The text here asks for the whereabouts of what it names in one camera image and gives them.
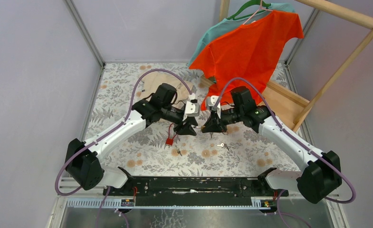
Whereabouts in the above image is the orange t-shirt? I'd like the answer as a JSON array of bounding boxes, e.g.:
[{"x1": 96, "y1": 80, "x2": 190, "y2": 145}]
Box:
[{"x1": 189, "y1": 10, "x2": 304, "y2": 103}]

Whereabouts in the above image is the beige folded cloth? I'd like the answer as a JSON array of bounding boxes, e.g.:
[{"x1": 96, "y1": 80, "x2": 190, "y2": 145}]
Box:
[{"x1": 138, "y1": 73, "x2": 194, "y2": 105}]

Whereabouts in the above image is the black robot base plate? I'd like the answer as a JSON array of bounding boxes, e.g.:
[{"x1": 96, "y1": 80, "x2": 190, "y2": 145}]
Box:
[{"x1": 103, "y1": 174, "x2": 288, "y2": 201}]

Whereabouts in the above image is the teal t-shirt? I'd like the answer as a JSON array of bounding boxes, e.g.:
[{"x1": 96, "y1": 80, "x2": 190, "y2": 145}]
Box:
[{"x1": 187, "y1": 3, "x2": 296, "y2": 67}]

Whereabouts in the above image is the floral patterned table mat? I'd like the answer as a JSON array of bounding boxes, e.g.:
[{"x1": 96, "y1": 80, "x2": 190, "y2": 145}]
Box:
[{"x1": 86, "y1": 63, "x2": 298, "y2": 177}]

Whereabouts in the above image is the pink clothes hanger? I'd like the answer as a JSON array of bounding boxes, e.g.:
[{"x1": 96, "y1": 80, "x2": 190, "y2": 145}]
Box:
[{"x1": 243, "y1": 0, "x2": 272, "y2": 25}]

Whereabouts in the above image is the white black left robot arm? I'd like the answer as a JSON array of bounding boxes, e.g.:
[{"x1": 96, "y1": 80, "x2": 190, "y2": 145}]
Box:
[{"x1": 65, "y1": 83, "x2": 200, "y2": 195}]

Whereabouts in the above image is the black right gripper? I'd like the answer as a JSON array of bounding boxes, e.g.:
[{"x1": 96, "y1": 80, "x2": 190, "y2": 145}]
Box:
[{"x1": 202, "y1": 106, "x2": 243, "y2": 133}]

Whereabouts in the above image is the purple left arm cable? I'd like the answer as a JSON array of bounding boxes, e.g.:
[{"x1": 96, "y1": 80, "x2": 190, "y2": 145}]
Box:
[{"x1": 54, "y1": 68, "x2": 195, "y2": 197}]

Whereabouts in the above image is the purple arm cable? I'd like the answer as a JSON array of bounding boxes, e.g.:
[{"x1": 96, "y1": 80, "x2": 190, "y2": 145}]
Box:
[
  {"x1": 216, "y1": 77, "x2": 357, "y2": 205},
  {"x1": 54, "y1": 68, "x2": 195, "y2": 197}
]

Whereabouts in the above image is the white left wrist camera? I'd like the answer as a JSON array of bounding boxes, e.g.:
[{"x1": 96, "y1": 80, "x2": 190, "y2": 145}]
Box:
[{"x1": 183, "y1": 93, "x2": 200, "y2": 121}]

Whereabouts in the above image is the white slotted cable duct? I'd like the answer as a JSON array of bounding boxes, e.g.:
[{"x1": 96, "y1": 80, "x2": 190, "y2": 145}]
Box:
[{"x1": 66, "y1": 195, "x2": 276, "y2": 211}]

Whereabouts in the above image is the green clothes hanger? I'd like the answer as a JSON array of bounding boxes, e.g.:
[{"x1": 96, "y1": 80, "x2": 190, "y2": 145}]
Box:
[{"x1": 227, "y1": 0, "x2": 271, "y2": 20}]

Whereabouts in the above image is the red cable lock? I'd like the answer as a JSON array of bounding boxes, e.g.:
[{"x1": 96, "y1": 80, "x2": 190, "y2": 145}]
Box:
[{"x1": 165, "y1": 123, "x2": 178, "y2": 146}]

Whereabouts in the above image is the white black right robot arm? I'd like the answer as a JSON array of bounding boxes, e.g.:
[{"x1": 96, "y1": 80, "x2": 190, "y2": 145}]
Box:
[{"x1": 201, "y1": 86, "x2": 343, "y2": 204}]

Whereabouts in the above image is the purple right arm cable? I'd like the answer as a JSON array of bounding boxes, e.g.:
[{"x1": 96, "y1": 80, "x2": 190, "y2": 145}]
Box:
[{"x1": 216, "y1": 77, "x2": 357, "y2": 205}]

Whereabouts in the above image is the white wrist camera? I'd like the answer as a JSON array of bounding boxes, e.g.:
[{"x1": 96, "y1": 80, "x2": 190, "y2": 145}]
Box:
[
  {"x1": 206, "y1": 95, "x2": 221, "y2": 119},
  {"x1": 183, "y1": 93, "x2": 200, "y2": 121}
]

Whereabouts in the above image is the wooden clothes rack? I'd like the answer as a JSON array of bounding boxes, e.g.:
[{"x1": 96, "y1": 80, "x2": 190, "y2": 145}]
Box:
[{"x1": 200, "y1": 0, "x2": 373, "y2": 130}]

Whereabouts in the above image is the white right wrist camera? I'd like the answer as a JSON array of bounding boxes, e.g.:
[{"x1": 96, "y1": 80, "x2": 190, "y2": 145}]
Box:
[{"x1": 206, "y1": 95, "x2": 221, "y2": 119}]

